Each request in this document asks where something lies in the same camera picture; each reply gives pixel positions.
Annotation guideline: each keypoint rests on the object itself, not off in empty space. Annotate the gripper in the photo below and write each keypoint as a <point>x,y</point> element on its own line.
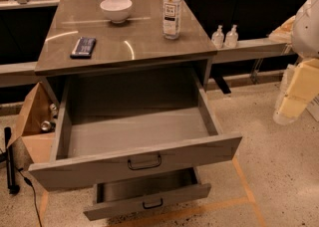
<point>307,32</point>

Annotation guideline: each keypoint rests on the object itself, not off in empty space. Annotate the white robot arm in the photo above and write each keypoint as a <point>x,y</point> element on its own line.
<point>304,39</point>

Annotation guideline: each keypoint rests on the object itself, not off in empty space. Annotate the open grey top drawer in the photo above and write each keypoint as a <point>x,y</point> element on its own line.
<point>121,126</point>

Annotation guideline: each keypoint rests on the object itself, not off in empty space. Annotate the open grey drawer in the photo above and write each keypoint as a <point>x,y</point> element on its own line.
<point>121,126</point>
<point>146,193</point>

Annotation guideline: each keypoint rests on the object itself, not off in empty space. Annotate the grey drawer cabinet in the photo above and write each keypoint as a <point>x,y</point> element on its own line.
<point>134,67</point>

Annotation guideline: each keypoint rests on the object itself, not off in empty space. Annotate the open grey lower drawer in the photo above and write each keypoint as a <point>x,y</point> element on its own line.
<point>146,193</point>

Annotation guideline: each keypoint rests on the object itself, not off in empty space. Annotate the dark blue rxbar wrapper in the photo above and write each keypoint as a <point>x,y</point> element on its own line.
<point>84,48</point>

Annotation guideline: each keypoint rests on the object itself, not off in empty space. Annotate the printed cardboard box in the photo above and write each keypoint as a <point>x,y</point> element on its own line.
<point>313,108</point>

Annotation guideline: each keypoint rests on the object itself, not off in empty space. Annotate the right small pump bottle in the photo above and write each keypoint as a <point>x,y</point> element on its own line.
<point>231,38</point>

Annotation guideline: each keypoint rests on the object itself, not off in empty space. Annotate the small pump bottle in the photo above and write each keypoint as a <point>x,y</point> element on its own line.
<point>218,37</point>
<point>231,38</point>

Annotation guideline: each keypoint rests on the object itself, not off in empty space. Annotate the left small pump bottle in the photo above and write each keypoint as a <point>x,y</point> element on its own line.
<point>218,37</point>

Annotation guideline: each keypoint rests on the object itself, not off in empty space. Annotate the clear plastic water bottle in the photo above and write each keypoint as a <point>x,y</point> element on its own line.
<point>171,18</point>

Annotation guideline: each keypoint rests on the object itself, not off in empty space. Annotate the white ceramic bowl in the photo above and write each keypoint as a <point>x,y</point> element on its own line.
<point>117,11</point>

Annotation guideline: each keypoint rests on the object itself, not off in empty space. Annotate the upper metal can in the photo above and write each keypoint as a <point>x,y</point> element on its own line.
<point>54,110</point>

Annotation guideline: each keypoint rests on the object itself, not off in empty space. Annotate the metal can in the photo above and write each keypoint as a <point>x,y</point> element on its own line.
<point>54,110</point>
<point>47,126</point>

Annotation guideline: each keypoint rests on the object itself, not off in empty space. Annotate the lower metal can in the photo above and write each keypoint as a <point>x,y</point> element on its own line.
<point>47,126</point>

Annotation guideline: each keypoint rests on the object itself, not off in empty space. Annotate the brown cardboard box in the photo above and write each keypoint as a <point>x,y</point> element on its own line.
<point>35,110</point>

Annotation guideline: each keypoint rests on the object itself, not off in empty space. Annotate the black bar on floor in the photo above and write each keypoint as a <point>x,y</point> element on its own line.
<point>13,187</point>

